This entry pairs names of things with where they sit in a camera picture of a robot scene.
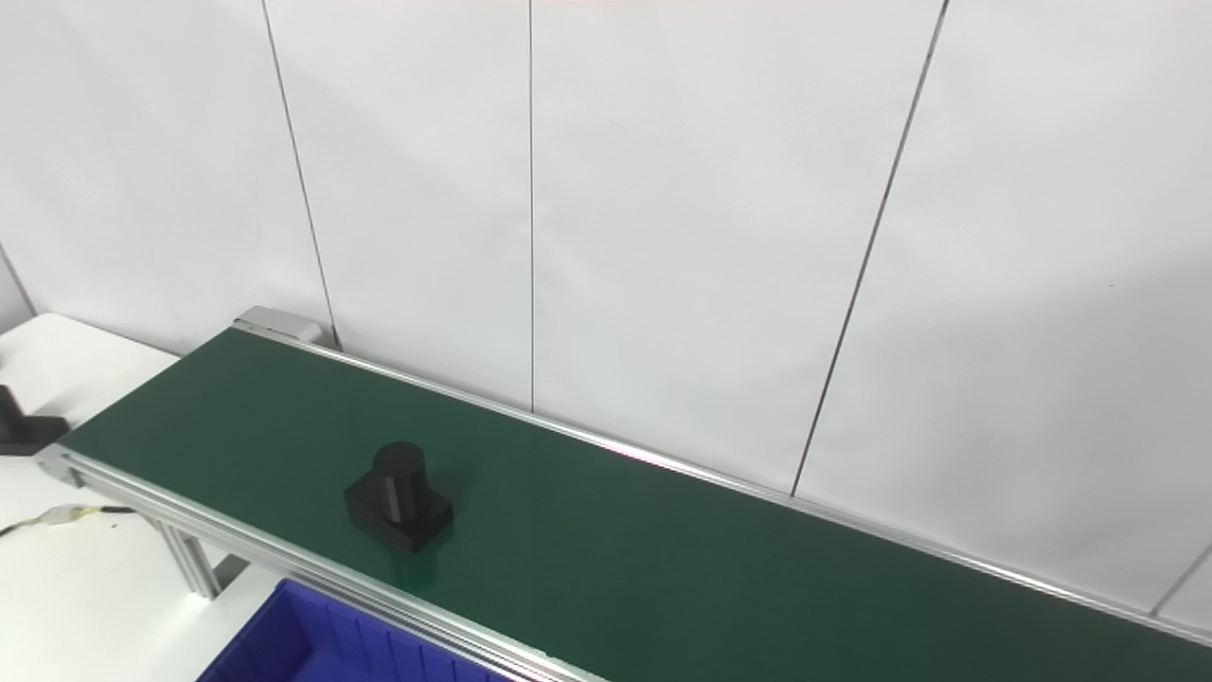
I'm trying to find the black cylinder block part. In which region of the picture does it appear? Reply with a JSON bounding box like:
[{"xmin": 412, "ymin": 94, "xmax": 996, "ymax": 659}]
[
  {"xmin": 0, "ymin": 384, "xmax": 70, "ymax": 458},
  {"xmin": 343, "ymin": 440, "xmax": 455, "ymax": 555}
]

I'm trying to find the grey conveyor end cover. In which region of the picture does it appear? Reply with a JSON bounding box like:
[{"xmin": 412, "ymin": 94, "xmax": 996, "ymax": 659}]
[{"xmin": 232, "ymin": 305, "xmax": 325, "ymax": 347}]

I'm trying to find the blue plastic bin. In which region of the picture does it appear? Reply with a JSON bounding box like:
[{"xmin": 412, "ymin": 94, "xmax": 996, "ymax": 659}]
[{"xmin": 197, "ymin": 578, "xmax": 512, "ymax": 682}]

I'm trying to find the aluminium conveyor leg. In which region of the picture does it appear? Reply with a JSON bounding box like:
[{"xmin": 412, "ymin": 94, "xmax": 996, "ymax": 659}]
[{"xmin": 156, "ymin": 519, "xmax": 249, "ymax": 600}]

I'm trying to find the cable with yellowish connector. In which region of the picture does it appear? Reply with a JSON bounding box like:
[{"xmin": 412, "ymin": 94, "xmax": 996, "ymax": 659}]
[{"xmin": 0, "ymin": 505, "xmax": 135, "ymax": 541}]

